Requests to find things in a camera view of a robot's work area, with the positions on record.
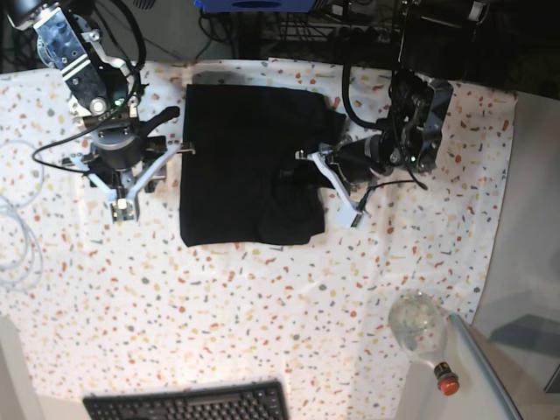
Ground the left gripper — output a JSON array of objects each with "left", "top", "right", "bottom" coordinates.
[{"left": 295, "top": 134, "right": 394, "bottom": 228}]

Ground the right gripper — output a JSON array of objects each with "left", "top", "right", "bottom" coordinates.
[{"left": 61, "top": 106, "right": 195, "bottom": 221}]

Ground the black t-shirt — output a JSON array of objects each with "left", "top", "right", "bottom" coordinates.
[{"left": 179, "top": 84, "right": 346, "bottom": 247}]

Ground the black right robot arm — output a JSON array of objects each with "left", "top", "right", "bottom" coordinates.
[{"left": 1, "top": 1, "right": 188, "bottom": 222}]

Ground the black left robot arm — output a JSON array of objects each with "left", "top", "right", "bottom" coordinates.
[{"left": 295, "top": 1, "right": 489, "bottom": 228}]

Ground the terrazzo pattern tablecloth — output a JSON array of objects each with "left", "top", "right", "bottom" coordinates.
[{"left": 1, "top": 69, "right": 517, "bottom": 419}]

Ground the clear bottle with red cap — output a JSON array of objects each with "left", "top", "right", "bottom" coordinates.
[{"left": 388, "top": 290, "right": 460, "bottom": 396}]

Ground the black computer keyboard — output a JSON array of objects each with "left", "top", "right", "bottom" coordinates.
[{"left": 82, "top": 381, "right": 290, "bottom": 420}]

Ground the blue box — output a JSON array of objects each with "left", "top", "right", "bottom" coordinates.
[{"left": 194, "top": 0, "right": 329, "bottom": 13}]

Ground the white coiled cable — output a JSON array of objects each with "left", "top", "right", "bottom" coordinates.
[{"left": 0, "top": 139, "right": 47, "bottom": 292}]

